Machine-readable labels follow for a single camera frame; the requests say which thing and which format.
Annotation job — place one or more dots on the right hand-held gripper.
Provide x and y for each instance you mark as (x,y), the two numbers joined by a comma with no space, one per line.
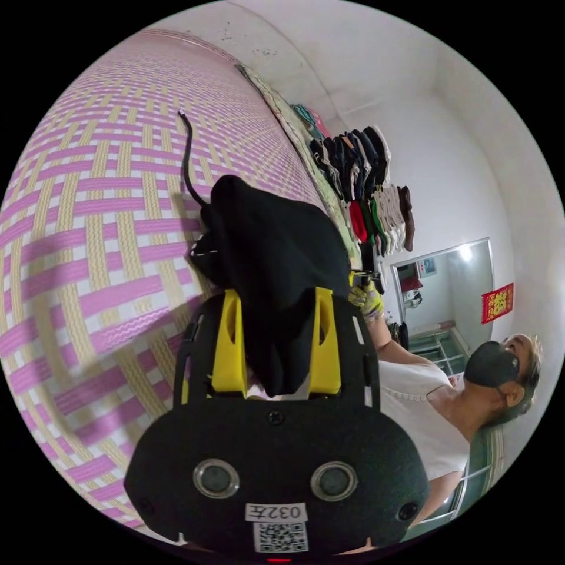
(367,278)

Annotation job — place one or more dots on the red wall hanging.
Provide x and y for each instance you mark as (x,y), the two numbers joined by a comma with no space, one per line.
(497,303)

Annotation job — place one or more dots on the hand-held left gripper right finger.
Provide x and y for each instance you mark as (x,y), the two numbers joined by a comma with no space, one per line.
(329,362)

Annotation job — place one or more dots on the black long-sleeve shirt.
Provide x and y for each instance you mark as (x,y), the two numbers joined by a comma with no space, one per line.
(273,247)

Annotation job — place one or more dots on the person's body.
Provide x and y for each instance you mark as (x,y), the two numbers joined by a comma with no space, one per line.
(423,410)

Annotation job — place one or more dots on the small pile of pastel clothes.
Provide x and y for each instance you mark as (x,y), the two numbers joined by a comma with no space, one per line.
(309,118)

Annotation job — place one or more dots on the white-framed doorway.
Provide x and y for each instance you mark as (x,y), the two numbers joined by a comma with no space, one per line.
(446,300)

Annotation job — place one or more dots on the person's right hand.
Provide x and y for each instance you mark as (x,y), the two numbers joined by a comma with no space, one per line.
(366,302)

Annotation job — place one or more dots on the green-framed window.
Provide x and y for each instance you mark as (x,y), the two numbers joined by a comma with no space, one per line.
(479,476)

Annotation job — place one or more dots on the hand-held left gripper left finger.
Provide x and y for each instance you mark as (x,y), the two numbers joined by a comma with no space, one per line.
(229,353)

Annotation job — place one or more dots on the bed with pink woven mat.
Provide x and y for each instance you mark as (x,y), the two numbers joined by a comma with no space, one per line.
(88,220)

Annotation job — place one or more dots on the person's right forearm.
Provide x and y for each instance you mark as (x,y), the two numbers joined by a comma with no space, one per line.
(393,342)

